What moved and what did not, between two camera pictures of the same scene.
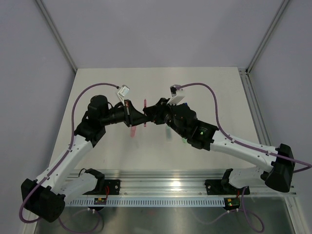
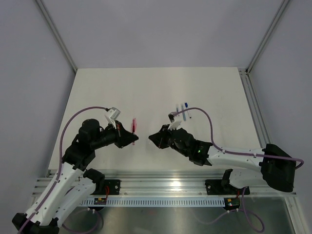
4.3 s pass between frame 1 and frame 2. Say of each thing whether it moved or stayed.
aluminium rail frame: stayed
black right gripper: moved
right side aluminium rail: stayed
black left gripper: moved
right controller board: stayed
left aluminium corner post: stayed
